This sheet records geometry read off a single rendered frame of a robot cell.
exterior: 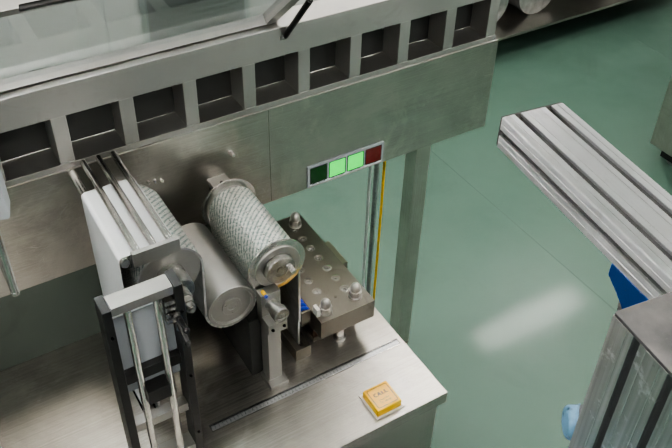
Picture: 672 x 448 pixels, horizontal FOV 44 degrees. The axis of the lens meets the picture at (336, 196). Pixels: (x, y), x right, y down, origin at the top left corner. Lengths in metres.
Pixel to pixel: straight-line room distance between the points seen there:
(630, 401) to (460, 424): 2.40
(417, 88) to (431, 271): 1.53
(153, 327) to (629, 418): 1.10
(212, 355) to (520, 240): 2.09
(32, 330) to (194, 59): 0.80
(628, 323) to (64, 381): 1.66
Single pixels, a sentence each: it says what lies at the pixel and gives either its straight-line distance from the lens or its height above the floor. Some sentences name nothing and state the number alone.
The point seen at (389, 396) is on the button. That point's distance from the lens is 2.09.
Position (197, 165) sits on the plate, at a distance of 2.08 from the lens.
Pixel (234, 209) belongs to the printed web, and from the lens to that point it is 1.99.
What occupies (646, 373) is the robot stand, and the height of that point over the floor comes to 2.00.
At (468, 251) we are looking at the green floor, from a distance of 3.86.
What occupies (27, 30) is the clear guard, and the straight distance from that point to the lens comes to 1.52.
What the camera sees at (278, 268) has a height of 1.26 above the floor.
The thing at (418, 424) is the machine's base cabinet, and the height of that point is 0.77.
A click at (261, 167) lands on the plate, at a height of 1.27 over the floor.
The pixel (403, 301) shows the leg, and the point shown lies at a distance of 3.21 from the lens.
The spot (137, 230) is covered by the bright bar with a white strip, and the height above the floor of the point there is 1.44.
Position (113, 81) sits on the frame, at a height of 1.63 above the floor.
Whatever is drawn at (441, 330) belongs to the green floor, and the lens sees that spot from 3.50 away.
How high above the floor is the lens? 2.59
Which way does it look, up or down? 39 degrees down
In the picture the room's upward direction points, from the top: 2 degrees clockwise
